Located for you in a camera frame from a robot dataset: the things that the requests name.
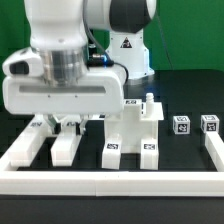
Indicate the white U-shaped frame fence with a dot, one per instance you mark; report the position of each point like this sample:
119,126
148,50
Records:
165,184

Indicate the white tagged cube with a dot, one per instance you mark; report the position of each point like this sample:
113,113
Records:
181,125
209,123

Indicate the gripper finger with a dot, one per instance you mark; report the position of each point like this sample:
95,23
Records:
81,125
54,124

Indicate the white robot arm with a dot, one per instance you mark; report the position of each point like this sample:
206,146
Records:
54,76

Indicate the white chair back piece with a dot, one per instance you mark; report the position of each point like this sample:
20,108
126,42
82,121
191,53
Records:
25,148

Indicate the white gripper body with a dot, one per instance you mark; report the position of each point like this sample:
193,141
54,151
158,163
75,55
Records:
98,91

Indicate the white tagged cube right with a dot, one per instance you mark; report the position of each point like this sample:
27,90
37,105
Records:
209,123

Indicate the white chair seat piece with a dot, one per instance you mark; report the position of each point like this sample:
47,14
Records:
136,126

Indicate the white tagged cube left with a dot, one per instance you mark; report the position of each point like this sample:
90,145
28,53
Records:
181,125

